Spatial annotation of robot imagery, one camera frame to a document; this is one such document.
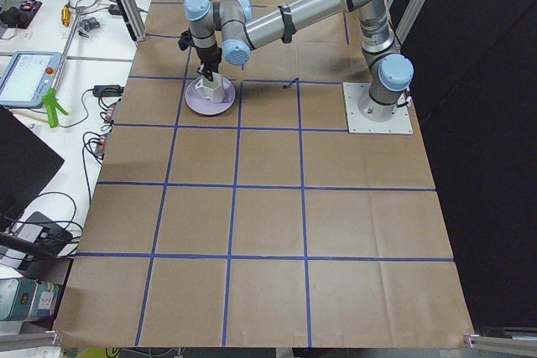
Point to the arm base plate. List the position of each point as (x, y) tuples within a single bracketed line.
[(365, 116)]

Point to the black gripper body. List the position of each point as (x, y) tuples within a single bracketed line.
[(208, 54)]

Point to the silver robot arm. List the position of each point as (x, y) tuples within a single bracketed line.
[(227, 31)]

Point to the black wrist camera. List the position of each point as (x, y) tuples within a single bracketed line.
[(185, 41)]

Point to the blue teach pendant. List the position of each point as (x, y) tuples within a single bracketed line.
[(28, 77)]

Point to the black power adapter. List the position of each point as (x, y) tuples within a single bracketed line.
[(101, 91)]

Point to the yellow tool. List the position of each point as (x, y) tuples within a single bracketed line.
[(65, 16)]

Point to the green plastic clamp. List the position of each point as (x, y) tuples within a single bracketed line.
[(52, 107)]

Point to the lavender plate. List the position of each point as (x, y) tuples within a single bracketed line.
[(204, 106)]

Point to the white faceted cup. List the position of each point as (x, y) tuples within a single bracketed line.
[(210, 90)]

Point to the black monitor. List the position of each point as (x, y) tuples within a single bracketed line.
[(27, 165)]

